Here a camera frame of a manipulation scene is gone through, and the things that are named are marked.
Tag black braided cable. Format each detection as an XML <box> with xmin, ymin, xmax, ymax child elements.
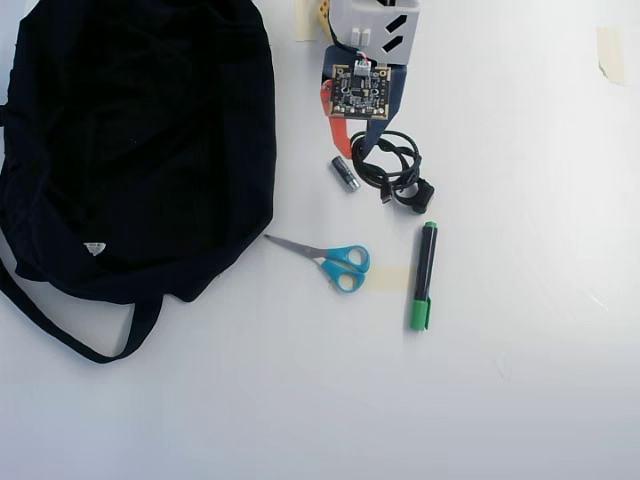
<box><xmin>348</xmin><ymin>129</ymin><xmax>424</xmax><ymax>207</ymax></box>

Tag white and blue gripper body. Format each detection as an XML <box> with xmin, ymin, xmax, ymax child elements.
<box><xmin>322</xmin><ymin>0</ymin><xmax>422</xmax><ymax>101</ymax></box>

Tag beige masking tape strip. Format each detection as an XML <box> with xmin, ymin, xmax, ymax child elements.
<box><xmin>368</xmin><ymin>266</ymin><xmax>413</xmax><ymax>292</ymax></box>
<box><xmin>294</xmin><ymin>0</ymin><xmax>322</xmax><ymax>43</ymax></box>
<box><xmin>595</xmin><ymin>26</ymin><xmax>628</xmax><ymax>88</ymax></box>

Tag black camera circuit board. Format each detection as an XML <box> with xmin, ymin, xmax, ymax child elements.
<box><xmin>326</xmin><ymin>63</ymin><xmax>391</xmax><ymax>122</ymax></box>

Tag black fabric bag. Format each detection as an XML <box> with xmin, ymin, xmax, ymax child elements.
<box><xmin>0</xmin><ymin>0</ymin><xmax>279</xmax><ymax>366</ymax></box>

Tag blue handled scissors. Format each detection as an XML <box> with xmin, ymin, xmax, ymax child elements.
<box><xmin>262</xmin><ymin>233</ymin><xmax>372</xmax><ymax>295</ymax></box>

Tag black cylindrical battery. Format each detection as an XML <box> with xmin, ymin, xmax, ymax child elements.
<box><xmin>329</xmin><ymin>155</ymin><xmax>362</xmax><ymax>193</ymax></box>

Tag yellow perforated block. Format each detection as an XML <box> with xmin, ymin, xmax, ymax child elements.
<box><xmin>314</xmin><ymin>0</ymin><xmax>335</xmax><ymax>42</ymax></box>

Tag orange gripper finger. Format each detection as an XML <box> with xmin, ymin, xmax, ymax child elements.
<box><xmin>319</xmin><ymin>77</ymin><xmax>355</xmax><ymax>159</ymax></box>

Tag black ring shaped device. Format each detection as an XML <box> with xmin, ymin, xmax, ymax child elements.
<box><xmin>393</xmin><ymin>181</ymin><xmax>436</xmax><ymax>216</ymax></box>

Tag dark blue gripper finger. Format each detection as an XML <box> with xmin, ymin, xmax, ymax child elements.
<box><xmin>363</xmin><ymin>97</ymin><xmax>409</xmax><ymax>152</ymax></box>

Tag green and black marker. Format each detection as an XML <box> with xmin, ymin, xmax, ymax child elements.
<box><xmin>409</xmin><ymin>220</ymin><xmax>441</xmax><ymax>333</ymax></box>

